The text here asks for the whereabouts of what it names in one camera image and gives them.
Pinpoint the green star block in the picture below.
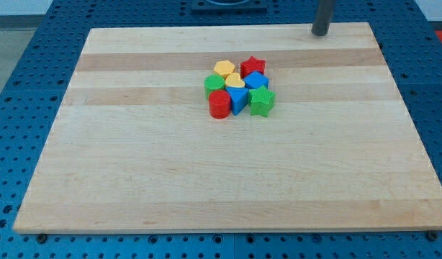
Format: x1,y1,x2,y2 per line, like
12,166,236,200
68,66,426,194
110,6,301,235
248,86,276,117

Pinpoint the red cylinder block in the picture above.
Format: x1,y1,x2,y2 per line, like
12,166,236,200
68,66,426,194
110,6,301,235
208,90,230,119

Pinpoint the grey cylindrical robot arm rod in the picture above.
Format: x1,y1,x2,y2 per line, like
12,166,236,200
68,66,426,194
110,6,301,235
311,0,336,37

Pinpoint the blue cube block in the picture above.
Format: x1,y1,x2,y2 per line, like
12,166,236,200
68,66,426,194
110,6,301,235
243,71,269,89

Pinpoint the green cylinder block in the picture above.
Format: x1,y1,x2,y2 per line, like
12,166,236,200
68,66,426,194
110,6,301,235
204,74,225,99

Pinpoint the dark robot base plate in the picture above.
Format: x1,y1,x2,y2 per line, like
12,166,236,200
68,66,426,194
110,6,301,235
190,0,268,12

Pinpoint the yellow heart block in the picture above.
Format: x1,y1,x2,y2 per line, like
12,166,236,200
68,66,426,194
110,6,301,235
225,73,245,88

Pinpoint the yellow hexagon block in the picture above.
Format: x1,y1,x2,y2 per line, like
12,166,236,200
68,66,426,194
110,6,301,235
213,60,235,79

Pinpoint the blue triangle block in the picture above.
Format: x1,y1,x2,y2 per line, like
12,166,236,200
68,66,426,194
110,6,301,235
226,87,249,116

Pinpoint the red star block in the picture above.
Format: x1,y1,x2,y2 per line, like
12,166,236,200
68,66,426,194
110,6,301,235
240,56,266,78

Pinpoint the light wooden board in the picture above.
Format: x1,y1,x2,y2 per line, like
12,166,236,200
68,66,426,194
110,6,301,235
13,22,442,234

